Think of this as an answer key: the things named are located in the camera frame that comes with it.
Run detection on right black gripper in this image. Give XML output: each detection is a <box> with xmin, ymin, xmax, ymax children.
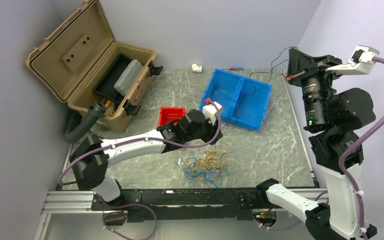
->
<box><xmin>284</xmin><ymin>46</ymin><xmax>345</xmax><ymax>127</ymax></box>

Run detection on black thin cable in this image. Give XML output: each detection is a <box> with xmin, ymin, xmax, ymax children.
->
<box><xmin>211</xmin><ymin>46</ymin><xmax>299</xmax><ymax>147</ymax></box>

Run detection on blue thin cable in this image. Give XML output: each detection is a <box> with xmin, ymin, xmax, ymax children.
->
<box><xmin>174</xmin><ymin>150</ymin><xmax>230</xmax><ymax>189</ymax></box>

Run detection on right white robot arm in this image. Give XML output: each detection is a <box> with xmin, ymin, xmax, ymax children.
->
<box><xmin>255</xmin><ymin>46</ymin><xmax>378</xmax><ymax>240</ymax></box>

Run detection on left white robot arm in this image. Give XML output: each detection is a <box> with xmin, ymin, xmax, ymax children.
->
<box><xmin>68</xmin><ymin>105</ymin><xmax>223</xmax><ymax>210</ymax></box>

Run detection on white pipe elbow fitting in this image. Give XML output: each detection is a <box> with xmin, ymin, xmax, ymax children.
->
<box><xmin>191</xmin><ymin>63</ymin><xmax>203</xmax><ymax>73</ymax></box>

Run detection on red small plastic bin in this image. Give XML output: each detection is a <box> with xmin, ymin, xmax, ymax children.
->
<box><xmin>158</xmin><ymin>106</ymin><xmax>186</xmax><ymax>127</ymax></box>

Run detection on blue double plastic bin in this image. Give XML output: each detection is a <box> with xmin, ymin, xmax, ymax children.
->
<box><xmin>199</xmin><ymin>68</ymin><xmax>272</xmax><ymax>131</ymax></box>

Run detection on grey plastic organizer box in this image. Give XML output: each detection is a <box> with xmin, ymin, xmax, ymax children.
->
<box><xmin>113</xmin><ymin>59</ymin><xmax>143</xmax><ymax>97</ymax></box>

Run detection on yellow tools in case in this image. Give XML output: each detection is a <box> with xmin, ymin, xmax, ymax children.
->
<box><xmin>101</xmin><ymin>98</ymin><xmax>119</xmax><ymax>117</ymax></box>

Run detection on black tray in case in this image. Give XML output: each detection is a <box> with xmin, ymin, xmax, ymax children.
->
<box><xmin>93</xmin><ymin>54</ymin><xmax>132</xmax><ymax>105</ymax></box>

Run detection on tan open tool case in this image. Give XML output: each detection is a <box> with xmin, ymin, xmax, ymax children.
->
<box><xmin>25</xmin><ymin>0</ymin><xmax>162</xmax><ymax>133</ymax></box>

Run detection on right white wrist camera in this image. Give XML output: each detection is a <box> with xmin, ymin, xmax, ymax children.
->
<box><xmin>325</xmin><ymin>45</ymin><xmax>380</xmax><ymax>76</ymax></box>

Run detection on red handled screwdriver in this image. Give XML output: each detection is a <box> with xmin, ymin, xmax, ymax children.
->
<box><xmin>229</xmin><ymin>67</ymin><xmax>244</xmax><ymax>71</ymax></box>

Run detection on grey corrugated hose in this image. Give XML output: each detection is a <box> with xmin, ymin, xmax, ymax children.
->
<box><xmin>63</xmin><ymin>101</ymin><xmax>108</xmax><ymax>144</ymax></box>

